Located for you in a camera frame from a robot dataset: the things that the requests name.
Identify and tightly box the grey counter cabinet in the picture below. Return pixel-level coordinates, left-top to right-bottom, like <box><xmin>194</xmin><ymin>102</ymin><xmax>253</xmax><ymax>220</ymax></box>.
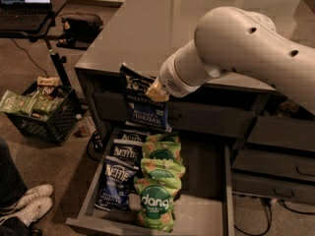
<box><xmin>74</xmin><ymin>0</ymin><xmax>315</xmax><ymax>207</ymax></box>

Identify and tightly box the white sneaker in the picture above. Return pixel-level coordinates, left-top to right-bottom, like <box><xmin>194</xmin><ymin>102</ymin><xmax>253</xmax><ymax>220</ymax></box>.
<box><xmin>0</xmin><ymin>184</ymin><xmax>54</xmax><ymax>214</ymax></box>
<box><xmin>0</xmin><ymin>197</ymin><xmax>53</xmax><ymax>227</ymax></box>

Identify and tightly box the right upper closed drawer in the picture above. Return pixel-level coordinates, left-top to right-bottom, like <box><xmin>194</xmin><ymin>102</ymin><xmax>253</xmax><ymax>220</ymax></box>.
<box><xmin>247</xmin><ymin>116</ymin><xmax>315</xmax><ymax>151</ymax></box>

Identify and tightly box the black cable by drawer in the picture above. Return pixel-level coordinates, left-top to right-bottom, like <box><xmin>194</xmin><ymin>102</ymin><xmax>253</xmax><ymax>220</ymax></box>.
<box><xmin>86</xmin><ymin>130</ymin><xmax>104</xmax><ymax>162</ymax></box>

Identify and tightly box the right middle closed drawer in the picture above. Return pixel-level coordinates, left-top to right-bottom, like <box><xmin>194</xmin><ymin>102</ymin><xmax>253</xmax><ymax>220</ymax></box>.
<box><xmin>232</xmin><ymin>150</ymin><xmax>315</xmax><ymax>182</ymax></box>

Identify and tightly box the open middle drawer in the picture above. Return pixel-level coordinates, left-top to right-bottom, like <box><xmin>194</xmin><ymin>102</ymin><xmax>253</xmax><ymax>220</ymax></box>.
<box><xmin>66</xmin><ymin>131</ymin><xmax>234</xmax><ymax>236</ymax></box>

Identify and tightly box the dark bag on floor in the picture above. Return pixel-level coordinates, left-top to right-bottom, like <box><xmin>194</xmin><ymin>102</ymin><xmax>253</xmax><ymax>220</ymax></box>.
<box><xmin>57</xmin><ymin>12</ymin><xmax>103</xmax><ymax>50</ymax></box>

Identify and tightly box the black plastic crate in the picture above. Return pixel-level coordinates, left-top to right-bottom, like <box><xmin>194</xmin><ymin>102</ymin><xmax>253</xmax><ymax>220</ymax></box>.
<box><xmin>6</xmin><ymin>86</ymin><xmax>82</xmax><ymax>146</ymax></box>

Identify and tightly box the right lower closed drawer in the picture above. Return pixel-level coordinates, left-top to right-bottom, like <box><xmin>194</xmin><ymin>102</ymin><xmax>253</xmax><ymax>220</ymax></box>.
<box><xmin>231</xmin><ymin>173</ymin><xmax>315</xmax><ymax>205</ymax></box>

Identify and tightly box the upper white sneaker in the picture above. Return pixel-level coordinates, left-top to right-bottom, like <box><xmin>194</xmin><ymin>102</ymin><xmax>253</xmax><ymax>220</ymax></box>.
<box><xmin>0</xmin><ymin>184</ymin><xmax>54</xmax><ymax>214</ymax></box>

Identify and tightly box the rear green Dang chip bag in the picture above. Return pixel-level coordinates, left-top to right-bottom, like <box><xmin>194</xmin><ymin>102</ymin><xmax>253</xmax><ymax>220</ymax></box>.
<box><xmin>146</xmin><ymin>132</ymin><xmax>180</xmax><ymax>143</ymax></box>

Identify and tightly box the closed drawer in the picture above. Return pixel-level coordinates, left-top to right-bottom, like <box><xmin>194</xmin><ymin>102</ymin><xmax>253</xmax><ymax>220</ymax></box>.
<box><xmin>93</xmin><ymin>91</ymin><xmax>255</xmax><ymax>138</ymax></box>
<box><xmin>232</xmin><ymin>150</ymin><xmax>315</xmax><ymax>182</ymax></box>
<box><xmin>231</xmin><ymin>173</ymin><xmax>315</xmax><ymax>205</ymax></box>
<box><xmin>247</xmin><ymin>116</ymin><xmax>315</xmax><ymax>151</ymax></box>

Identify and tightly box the black floor cable right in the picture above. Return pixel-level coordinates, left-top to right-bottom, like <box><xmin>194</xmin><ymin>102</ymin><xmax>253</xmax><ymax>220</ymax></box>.
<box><xmin>233</xmin><ymin>198</ymin><xmax>315</xmax><ymax>236</ymax></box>

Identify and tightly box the brown snack bag in crate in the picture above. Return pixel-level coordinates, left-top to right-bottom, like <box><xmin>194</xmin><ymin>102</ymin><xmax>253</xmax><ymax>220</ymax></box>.
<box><xmin>36</xmin><ymin>77</ymin><xmax>60</xmax><ymax>95</ymax></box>

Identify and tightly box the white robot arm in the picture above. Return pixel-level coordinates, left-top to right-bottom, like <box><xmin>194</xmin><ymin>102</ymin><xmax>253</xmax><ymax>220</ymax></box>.
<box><xmin>146</xmin><ymin>7</ymin><xmax>315</xmax><ymax>113</ymax></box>

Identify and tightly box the lower white sneaker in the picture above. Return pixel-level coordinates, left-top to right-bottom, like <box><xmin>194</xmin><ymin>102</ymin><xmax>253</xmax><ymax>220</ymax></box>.
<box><xmin>0</xmin><ymin>197</ymin><xmax>53</xmax><ymax>227</ymax></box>

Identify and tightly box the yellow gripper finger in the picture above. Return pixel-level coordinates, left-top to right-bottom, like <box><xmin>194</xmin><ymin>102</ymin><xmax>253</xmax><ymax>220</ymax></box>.
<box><xmin>146</xmin><ymin>78</ymin><xmax>169</xmax><ymax>102</ymax></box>

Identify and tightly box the person's leg in dark trousers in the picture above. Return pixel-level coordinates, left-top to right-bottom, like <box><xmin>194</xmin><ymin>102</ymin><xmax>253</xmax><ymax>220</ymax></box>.
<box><xmin>0</xmin><ymin>138</ymin><xmax>27</xmax><ymax>208</ymax></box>

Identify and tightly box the front green Dang chip bag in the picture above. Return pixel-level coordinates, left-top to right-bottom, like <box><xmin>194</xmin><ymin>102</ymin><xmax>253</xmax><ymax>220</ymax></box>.
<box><xmin>134</xmin><ymin>178</ymin><xmax>182</xmax><ymax>232</ymax></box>

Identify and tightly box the closed top drawer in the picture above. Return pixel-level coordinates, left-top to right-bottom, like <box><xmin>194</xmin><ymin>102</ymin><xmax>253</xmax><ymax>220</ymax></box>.
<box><xmin>93</xmin><ymin>91</ymin><xmax>255</xmax><ymax>138</ymax></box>

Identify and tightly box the green dang chip bag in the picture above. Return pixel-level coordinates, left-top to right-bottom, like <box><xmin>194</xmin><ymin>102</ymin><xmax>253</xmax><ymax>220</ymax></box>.
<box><xmin>134</xmin><ymin>178</ymin><xmax>182</xmax><ymax>232</ymax></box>
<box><xmin>146</xmin><ymin>132</ymin><xmax>180</xmax><ymax>143</ymax></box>
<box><xmin>142</xmin><ymin>142</ymin><xmax>182</xmax><ymax>163</ymax></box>
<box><xmin>141</xmin><ymin>158</ymin><xmax>186</xmax><ymax>179</ymax></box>

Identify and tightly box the green snack bag on crate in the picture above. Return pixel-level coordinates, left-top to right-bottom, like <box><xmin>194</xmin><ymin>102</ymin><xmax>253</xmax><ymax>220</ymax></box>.
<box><xmin>0</xmin><ymin>90</ymin><xmax>36</xmax><ymax>115</ymax></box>

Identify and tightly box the black laptop stand table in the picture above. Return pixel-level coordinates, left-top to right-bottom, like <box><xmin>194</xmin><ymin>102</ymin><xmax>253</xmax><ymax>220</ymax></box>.
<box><xmin>0</xmin><ymin>0</ymin><xmax>72</xmax><ymax>87</ymax></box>

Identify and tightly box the open laptop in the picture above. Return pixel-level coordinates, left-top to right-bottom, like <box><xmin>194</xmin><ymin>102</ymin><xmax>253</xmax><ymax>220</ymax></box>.
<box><xmin>0</xmin><ymin>0</ymin><xmax>52</xmax><ymax>32</ymax></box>

